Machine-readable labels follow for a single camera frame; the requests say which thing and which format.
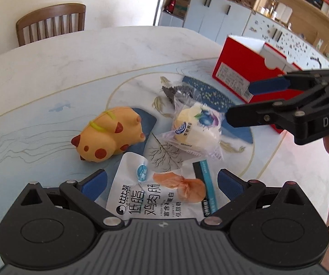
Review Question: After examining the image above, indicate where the white chicken sausage packet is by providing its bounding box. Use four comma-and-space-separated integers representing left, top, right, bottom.
106, 152, 184, 222

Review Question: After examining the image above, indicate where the yellow toy pig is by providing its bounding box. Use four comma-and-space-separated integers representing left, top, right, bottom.
71, 106, 147, 162

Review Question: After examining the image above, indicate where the wooden chair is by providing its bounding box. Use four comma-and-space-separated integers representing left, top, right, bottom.
16, 4, 86, 47

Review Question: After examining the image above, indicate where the white cabinet with stickers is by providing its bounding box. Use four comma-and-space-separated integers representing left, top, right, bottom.
242, 14, 329, 71

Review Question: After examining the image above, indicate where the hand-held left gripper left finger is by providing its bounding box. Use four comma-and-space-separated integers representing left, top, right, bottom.
21, 170, 125, 230

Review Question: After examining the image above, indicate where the white marble desktop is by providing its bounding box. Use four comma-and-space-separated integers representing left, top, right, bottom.
0, 26, 329, 275

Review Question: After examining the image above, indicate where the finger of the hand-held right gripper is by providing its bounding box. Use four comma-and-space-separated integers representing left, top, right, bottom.
226, 87, 329, 128
248, 69, 329, 96

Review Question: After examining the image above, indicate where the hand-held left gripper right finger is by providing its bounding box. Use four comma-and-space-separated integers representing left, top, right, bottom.
202, 169, 307, 230

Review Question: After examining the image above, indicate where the blueberry bread bun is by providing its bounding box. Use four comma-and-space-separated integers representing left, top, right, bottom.
157, 93, 226, 161

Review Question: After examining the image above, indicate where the red cardboard box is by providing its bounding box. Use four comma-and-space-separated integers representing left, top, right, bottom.
212, 34, 329, 134

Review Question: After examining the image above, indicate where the brown cardboard carton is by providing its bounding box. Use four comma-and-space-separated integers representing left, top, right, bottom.
173, 0, 192, 18

